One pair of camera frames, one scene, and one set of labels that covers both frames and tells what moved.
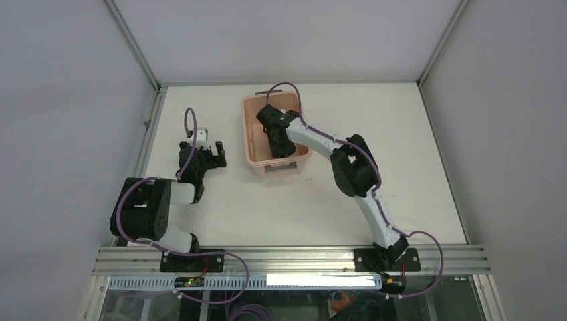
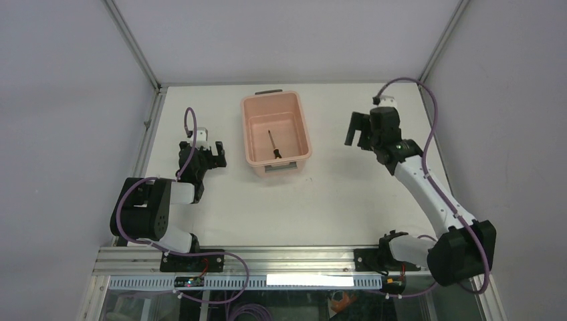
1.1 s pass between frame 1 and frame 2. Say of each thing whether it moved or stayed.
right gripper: moved
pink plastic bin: stayed
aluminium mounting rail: stayed
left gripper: stayed
